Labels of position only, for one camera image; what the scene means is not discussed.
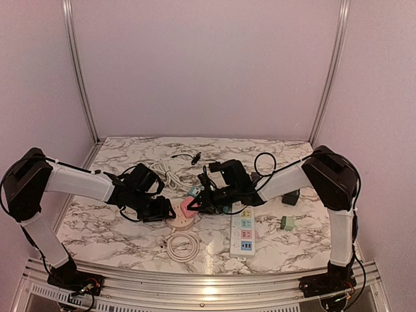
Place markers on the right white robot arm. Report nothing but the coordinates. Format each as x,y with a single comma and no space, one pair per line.
334,178

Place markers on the white long power strip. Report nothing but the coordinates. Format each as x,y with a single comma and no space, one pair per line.
242,235

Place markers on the pink round power strip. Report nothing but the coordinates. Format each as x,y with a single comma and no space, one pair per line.
180,222

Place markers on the aluminium frame post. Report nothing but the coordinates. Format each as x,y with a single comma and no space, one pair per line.
335,60
77,68

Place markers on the dark green cube adapter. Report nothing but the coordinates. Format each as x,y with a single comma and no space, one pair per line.
291,198

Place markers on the left aluminium frame post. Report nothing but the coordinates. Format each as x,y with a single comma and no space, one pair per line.
77,68

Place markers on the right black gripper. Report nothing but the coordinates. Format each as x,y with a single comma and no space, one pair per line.
205,200

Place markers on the right aluminium frame post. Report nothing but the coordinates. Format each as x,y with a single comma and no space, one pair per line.
335,60

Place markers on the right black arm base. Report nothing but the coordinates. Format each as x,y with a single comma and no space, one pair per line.
335,279

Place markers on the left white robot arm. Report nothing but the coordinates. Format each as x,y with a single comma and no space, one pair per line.
28,179

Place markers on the light green plug adapter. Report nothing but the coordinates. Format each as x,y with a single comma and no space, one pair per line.
287,223

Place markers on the teal power strip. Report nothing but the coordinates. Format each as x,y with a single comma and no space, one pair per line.
195,190

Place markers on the black power adapter with cable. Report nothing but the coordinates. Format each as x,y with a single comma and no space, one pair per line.
194,158

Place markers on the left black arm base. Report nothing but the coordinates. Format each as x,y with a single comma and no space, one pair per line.
69,277

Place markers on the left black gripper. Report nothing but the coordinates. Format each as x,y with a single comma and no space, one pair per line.
161,213

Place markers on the front aluminium rail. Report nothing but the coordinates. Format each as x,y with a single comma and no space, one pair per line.
138,290

